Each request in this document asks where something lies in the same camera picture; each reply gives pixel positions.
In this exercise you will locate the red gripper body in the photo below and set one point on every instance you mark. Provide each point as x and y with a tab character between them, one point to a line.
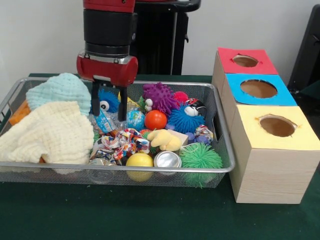
107	72

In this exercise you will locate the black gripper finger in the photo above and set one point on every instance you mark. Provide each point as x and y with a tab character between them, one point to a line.
122	102
95	97

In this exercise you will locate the mint green cloth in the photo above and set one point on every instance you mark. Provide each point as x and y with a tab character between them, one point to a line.
60	92

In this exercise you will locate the yellow plush duck toy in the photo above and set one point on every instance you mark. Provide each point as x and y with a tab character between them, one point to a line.
164	140

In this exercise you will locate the pale yellow cloth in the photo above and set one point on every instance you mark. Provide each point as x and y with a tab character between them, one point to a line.
50	135

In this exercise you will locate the wooden box three holes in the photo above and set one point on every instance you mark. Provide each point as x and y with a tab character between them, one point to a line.
272	165

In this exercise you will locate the blue spiky ball with eyes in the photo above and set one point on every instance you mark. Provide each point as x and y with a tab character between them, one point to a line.
109	100

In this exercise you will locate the orange red ball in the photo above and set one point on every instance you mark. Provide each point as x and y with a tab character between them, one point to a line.
155	120

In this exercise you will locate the purple spiky toy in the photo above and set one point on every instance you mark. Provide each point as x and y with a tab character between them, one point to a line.
160	96

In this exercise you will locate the colourful patterned cloth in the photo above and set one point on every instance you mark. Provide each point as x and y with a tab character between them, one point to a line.
125	142

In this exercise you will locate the yellow ball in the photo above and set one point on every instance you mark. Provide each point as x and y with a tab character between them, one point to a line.
139	160

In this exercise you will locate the dark blue spiky ball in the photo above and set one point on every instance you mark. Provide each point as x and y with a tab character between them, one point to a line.
182	122

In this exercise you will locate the small silver can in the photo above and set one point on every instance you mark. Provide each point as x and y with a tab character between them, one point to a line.
167	160

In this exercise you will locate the orange plastic block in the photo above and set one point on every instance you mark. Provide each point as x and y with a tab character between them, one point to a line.
19	114

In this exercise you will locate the plain green spiky ball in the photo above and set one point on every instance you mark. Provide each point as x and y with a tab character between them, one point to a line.
201	157

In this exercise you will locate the black chair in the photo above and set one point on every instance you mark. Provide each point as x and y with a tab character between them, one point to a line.
307	55

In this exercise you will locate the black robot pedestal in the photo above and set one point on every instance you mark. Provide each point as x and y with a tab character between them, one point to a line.
160	40

